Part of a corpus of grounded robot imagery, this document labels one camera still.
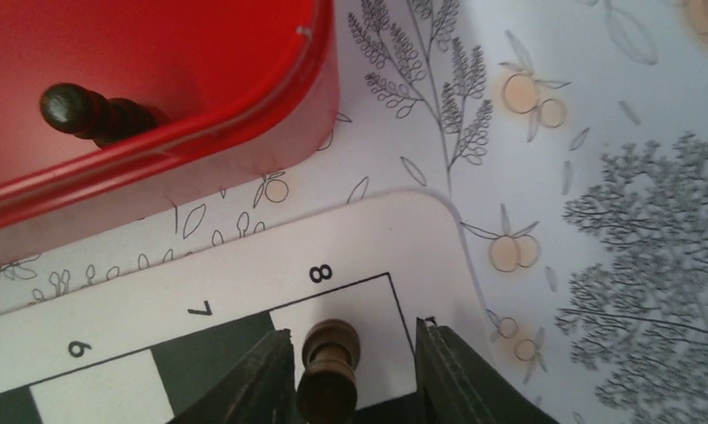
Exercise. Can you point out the red plastic tray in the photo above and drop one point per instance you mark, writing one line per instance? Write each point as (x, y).
(240, 89)

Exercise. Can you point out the dark wooden rook piece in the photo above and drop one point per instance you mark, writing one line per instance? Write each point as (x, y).
(327, 391)

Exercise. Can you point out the black white chessboard mat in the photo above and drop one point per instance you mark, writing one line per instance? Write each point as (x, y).
(143, 347)

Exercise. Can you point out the dark pawn in tray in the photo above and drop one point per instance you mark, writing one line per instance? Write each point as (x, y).
(87, 115)

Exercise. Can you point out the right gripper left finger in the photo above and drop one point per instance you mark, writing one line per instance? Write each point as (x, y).
(258, 389)

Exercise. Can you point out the floral patterned table mat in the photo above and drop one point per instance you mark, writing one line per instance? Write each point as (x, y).
(585, 209)

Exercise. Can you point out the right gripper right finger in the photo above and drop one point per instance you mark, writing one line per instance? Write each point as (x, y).
(455, 384)

